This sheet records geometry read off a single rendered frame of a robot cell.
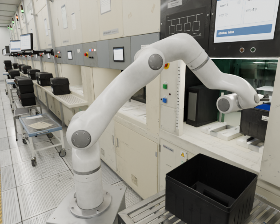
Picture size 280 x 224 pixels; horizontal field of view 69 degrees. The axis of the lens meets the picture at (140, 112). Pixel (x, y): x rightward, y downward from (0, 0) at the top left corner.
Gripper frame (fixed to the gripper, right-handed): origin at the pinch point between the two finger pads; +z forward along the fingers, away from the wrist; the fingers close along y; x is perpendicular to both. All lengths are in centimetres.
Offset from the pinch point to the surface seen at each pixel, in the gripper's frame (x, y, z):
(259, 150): -30.6, 3.6, 1.5
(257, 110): -8.6, -1.2, 2.5
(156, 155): -56, -63, -19
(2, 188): -120, -197, -132
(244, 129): -21.7, -7.1, 3.4
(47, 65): -1, -494, -14
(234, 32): 31.6, -6.8, -18.6
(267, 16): 36.5, 7.1, -18.5
